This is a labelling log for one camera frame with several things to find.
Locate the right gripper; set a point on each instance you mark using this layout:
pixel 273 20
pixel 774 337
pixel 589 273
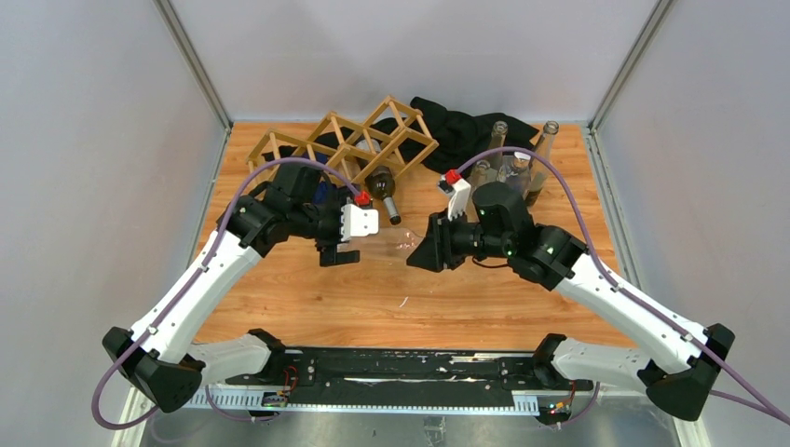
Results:
pixel 437 246

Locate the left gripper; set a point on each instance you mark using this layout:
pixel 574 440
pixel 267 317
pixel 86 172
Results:
pixel 329 247

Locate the blue square bottle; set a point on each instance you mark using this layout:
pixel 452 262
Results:
pixel 326 191
pixel 514 171

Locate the dark green bottle silver foil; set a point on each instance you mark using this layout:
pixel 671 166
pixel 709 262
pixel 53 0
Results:
pixel 381 186

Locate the clear bottle with white label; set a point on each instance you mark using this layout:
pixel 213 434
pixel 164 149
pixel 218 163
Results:
pixel 497 138

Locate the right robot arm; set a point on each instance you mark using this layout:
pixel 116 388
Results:
pixel 674 361

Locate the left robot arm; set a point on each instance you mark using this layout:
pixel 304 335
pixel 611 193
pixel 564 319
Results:
pixel 158 354

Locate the wooden lattice wine rack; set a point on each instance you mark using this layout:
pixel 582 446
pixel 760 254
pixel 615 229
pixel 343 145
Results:
pixel 394 135

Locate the black cloth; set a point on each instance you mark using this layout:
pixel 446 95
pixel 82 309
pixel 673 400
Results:
pixel 460 136

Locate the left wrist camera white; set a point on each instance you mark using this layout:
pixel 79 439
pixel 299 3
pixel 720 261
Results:
pixel 357 222

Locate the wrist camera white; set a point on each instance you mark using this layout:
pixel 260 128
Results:
pixel 458 194
pixel 357 222

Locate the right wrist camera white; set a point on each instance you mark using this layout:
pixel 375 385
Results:
pixel 458 194

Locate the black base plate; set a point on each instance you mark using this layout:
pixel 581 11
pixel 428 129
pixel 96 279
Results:
pixel 418 378

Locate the aluminium frame rail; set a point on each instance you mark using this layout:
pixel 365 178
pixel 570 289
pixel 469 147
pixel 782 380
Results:
pixel 265 400

